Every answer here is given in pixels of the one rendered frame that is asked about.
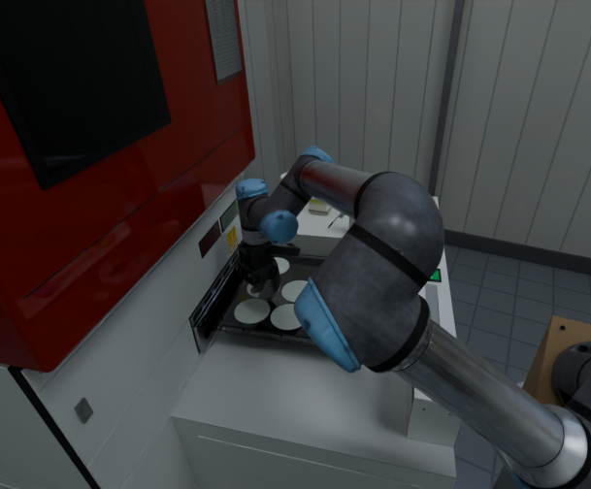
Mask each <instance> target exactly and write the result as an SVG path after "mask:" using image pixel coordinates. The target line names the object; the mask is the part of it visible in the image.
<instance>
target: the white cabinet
mask: <svg viewBox="0 0 591 489"><path fill-rule="evenodd" d="M171 418H172V420H173V423H174V425H175V428H176V431H177V433H178V436H179V438H180V441H181V445H182V447H183V450H184V452H185V455H186V457H187V460H188V462H189V465H190V468H191V469H192V472H193V474H194V477H195V479H196V482H197V484H198V487H199V489H452V488H453V485H454V482H455V479H456V478H451V477H447V476H442V475H437V474H433V473H426V472H421V471H416V470H412V469H407V468H403V467H398V466H394V465H389V464H384V463H381V462H376V461H372V460H367V459H362V458H358V457H353V456H349V455H344V454H341V453H336V452H331V451H327V450H322V449H318V448H313V447H308V446H304V445H300V444H296V443H291V442H287V441H282V440H274V439H269V438H265V437H260V436H256V435H252V434H247V433H243V432H238V431H234V430H229V429H224V428H220V427H215V426H212V425H207V424H203V423H198V422H193V421H189V420H184V419H180V418H176V417H171Z"/></svg>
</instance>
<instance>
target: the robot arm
mask: <svg viewBox="0 0 591 489"><path fill-rule="evenodd" d="M268 192H269V190H268V189H267V183H266V182H265V181H264V180H263V179H245V180H242V181H240V182H239V183H238V184H237V185H236V196H237V198H236V200H237V204H238V210H239V217H240V222H241V229H242V236H243V241H244V242H243V243H241V244H238V250H239V255H240V260H239V261H237V263H238V268H239V274H240V277H243V279H244V280H245V281H247V282H248V283H249V284H250V285H252V287H251V289H250V292H251V293H252V294H255V293H259V292H261V293H260V294H259V295H258V299H259V300H262V299H265V298H268V300H269V301H272V300H273V299H274V298H275V296H276V295H277V292H278V290H279V286H280V275H279V266H278V263H277V261H276V259H275V258H274V257H275V256H274V255H273V254H277V255H287V256H299V253H300V250H301V249H300V248H299V247H297V246H296V245H295V244H292V243H288V242H290V241H291V240H292V239H293V238H294V237H295V236H296V234H297V230H298V228H299V223H298V220H297V218H296V217H297V216H298V215H299V213H300V212H301V211H302V209H303V208H304V207H305V206H306V204H307V203H308V202H309V200H310V199H311V198H312V197H313V198H314V199H316V200H318V201H320V202H322V203H324V204H326V205H328V206H330V207H331V208H333V209H335V210H337V211H339V212H342V213H344V214H345V215H347V216H349V217H351V218H353V219H354V220H355V221H354V222H353V224H352V226H351V227H350V228H349V229H348V231H347V232H346V233H345V235H344V236H343V237H342V238H341V240H340V241H339V242H338V244H337V245H336V246H335V247H334V249H333V250H332V251H331V253H330V254H329V255H328V257H327V258H326V259H325V260H324V262H323V263H322V264H321V266H320V267H319V268H318V269H317V271H316V272H315V273H314V275H313V276H312V277H309V279H308V283H307V284H306V286H305V287H304V288H303V290H302V291H301V293H300V294H299V296H298V297H297V298H296V300H295V303H294V312H295V315H296V317H297V319H298V321H299V322H300V324H301V325H302V327H303V328H304V330H305V331H306V332H307V334H308V335H309V336H310V337H311V339H312V340H313V341H314V342H315V343H316V344H317V346H318V347H319V348H320V349H321V350H322V351H323V352H324V353H325V354H326V355H327V356H328V357H329V358H330V359H331V360H332V361H334V362H335V363H336V364H337V365H338V366H339V367H341V368H342V369H343V370H345V371H348V372H349V373H352V374H353V373H355V372H356V371H357V370H358V371H359V370H360V369H361V365H364V366H365V367H367V368H368V369H369V370H371V371H372V372H374V373H376V374H386V373H389V372H393V373H395V374H396V375H398V376H399V377H401V378H402V379H403V380H405V381H406V382H408V383H409V384H410V385H412V386H413V387H414V388H416V389H417V390H419V391H420V392H421V393H423V394H424V395H425V396H427V397H428V398H429V399H431V400H432V401H434V402H435V403H436V404H438V405H439V406H440V407H442V408H444V409H445V410H446V411H448V412H449V413H450V414H452V415H453V416H455V417H456V418H457V419H459V420H460V421H461V422H463V423H464V424H466V425H467V426H468V427H470V428H471V429H472V430H474V431H475V432H476V433H478V434H479V435H481V436H482V437H483V438H485V439H486V440H488V441H489V442H491V443H492V444H493V445H495V446H496V447H498V448H499V449H500V450H502V451H503V452H504V453H506V454H507V458H508V461H509V464H510V466H511V468H512V471H511V475H512V478H513V480H514V482H515V483H516V484H517V486H518V487H519V488H520V489H591V341H589V342H579V343H576V344H573V345H571V346H569V347H568V348H566V349H565V350H564V351H562V352H561V353H560V355H559V356H558V357H557V359H556V360H555V362H554V365H553V368H552V374H551V379H552V385H553V389H554V392H555V394H556V396H557V398H558V400H559V401H560V403H561V404H562V405H563V407H559V406H555V405H550V404H541V403H540V402H539V401H537V400H536V399H535V398H533V397H532V396H531V395H530V394H528V393H527V392H526V391H524V390H523V389H522V388H520V387H519V386H518V385H517V384H515V383H514V382H513V381H511V380H510V379H509V378H507V377H506V376H505V375H503V374H502V373H501V372H499V371H498V370H497V369H495V368H494V367H493V366H492V365H490V364H489V363H488V362H486V361H485V360H484V359H482V358H481V357H480V356H479V355H477V354H476V353H475V352H473V351H472V350H471V349H469V348H468V347H467V346H466V345H464V344H463V343H462V342H460V341H459V340H457V339H456V338H455V337H454V336H452V335H451V334H450V333H448V332H447V331H446V330H445V329H444V328H443V327H442V326H440V325H439V324H438V323H436V322H435V321H434V320H432V319H431V309H430V306H429V303H428V302H427V301H426V300H425V299H424V298H423V297H421V296H420V295H419V294H418V293H419V292H420V290H421V289H422V288H423V286H424V285H425V284H426V283H427V281H428V280H429V279H430V278H431V276H432V275H433V274H434V272H435V271H436V270H437V268H438V266H439V264H440V262H441V259H442V256H443V246H444V228H443V220H442V216H441V213H440V211H439V209H438V207H437V205H436V203H435V200H434V199H433V197H432V196H431V195H430V193H429V192H428V191H427V190H426V189H425V187H423V186H422V185H421V184H420V183H419V182H417V181H416V180H414V179H412V178H410V177H408V176H406V175H402V174H398V173H394V172H388V171H384V172H379V173H376V174H369V173H365V172H362V171H358V170H354V169H350V168H347V167H344V166H340V165H336V164H335V162H334V161H333V159H332V158H331V157H330V156H329V155H328V154H327V153H325V152H324V151H323V150H321V149H320V148H317V147H315V146H309V147H307V148H306V150H305V151H304V152H303V153H302V154H301V155H300V156H299V157H298V160H297V161H296V162H295V164H294V165H293V166H292V168H291V169H290V170H289V172H288V173H287V174H286V175H285V177H284V178H283V179H282V181H281V182H280V183H279V185H278V186H277V188H276V189H275V190H274V192H273V193H272V194H271V196H270V197H269V196H268ZM240 265H241V269H240ZM241 271H242V272H241Z"/></svg>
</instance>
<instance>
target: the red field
mask: <svg viewBox="0 0 591 489"><path fill-rule="evenodd" d="M219 236H220V231H219V225H218V222H217V224H216V225H215V227H214V228H213V229H212V231H211V232H210V233H209V234H208V235H207V237H206V238H205V239H204V240H203V241H202V242H201V243H200V245H201V248H202V253H203V256H204V255H205V254H206V253H207V251H208V250H209V249H210V248H211V246H212V245H213V243H214V242H215V241H216V240H217V238H218V237H219Z"/></svg>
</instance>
